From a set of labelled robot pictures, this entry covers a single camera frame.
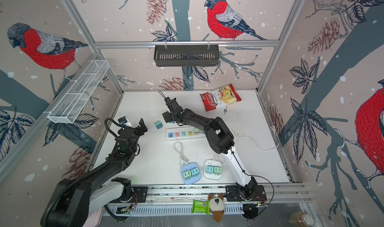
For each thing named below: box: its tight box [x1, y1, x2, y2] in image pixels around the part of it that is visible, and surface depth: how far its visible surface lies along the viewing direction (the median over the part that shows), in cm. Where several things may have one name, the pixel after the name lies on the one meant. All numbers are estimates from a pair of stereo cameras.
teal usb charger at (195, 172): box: [191, 167, 200, 177], surface depth 76 cm
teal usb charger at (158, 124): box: [154, 120, 163, 130], surface depth 100 cm
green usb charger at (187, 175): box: [183, 170, 192, 180], surface depth 76 cm
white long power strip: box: [165, 127, 206, 141], surface depth 94 cm
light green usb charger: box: [213, 166, 222, 175], surface depth 76 cm
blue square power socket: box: [181, 162, 201, 185], surface depth 79 cm
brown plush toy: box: [208, 194, 225, 223], surface depth 70 cm
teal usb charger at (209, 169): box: [205, 166, 214, 174], surface depth 76 cm
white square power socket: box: [204, 159, 223, 180], surface depth 81 cm
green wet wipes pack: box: [192, 200, 210, 215], surface depth 71 cm
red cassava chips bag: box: [199, 83, 242, 112], surface depth 112 cm
